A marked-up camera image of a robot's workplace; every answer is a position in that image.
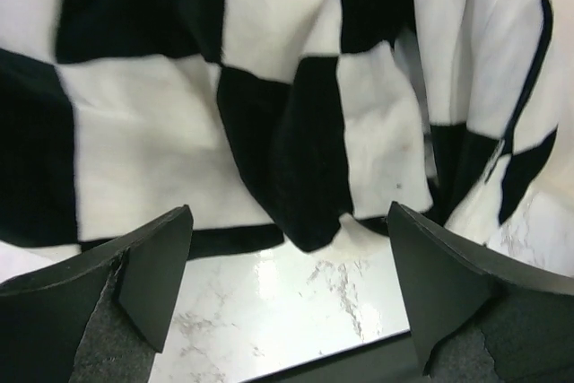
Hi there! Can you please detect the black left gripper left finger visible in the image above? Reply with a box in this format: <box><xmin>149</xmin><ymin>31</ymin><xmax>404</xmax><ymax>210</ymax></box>
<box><xmin>1</xmin><ymin>205</ymin><xmax>193</xmax><ymax>382</ymax></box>

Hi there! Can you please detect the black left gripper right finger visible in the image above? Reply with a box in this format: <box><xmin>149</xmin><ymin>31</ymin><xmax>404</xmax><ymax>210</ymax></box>
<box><xmin>387</xmin><ymin>203</ymin><xmax>573</xmax><ymax>382</ymax></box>

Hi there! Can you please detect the black white checkered pillowcase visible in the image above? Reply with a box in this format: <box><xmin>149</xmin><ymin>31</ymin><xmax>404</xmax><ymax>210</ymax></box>
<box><xmin>1</xmin><ymin>0</ymin><xmax>573</xmax><ymax>256</ymax></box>

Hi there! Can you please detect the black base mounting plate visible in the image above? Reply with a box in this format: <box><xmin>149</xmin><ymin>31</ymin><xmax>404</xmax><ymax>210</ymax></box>
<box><xmin>254</xmin><ymin>333</ymin><xmax>430</xmax><ymax>383</ymax></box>

